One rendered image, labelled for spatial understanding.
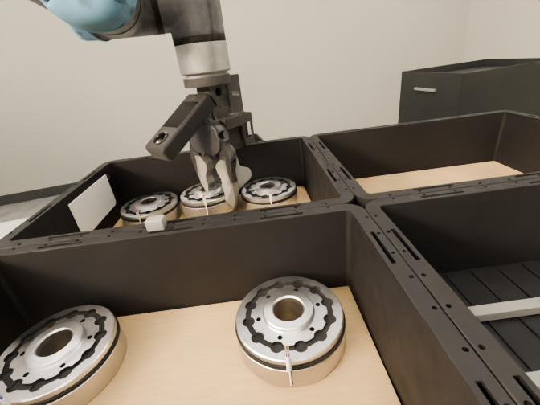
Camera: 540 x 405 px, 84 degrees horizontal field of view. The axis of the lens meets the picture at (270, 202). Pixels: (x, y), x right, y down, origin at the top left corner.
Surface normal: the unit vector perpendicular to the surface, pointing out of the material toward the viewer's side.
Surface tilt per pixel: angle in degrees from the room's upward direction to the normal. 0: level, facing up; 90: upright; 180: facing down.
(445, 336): 0
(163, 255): 90
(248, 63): 90
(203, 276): 90
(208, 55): 90
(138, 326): 0
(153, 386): 0
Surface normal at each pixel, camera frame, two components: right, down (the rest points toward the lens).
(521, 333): -0.11, -0.89
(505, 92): 0.25, 0.41
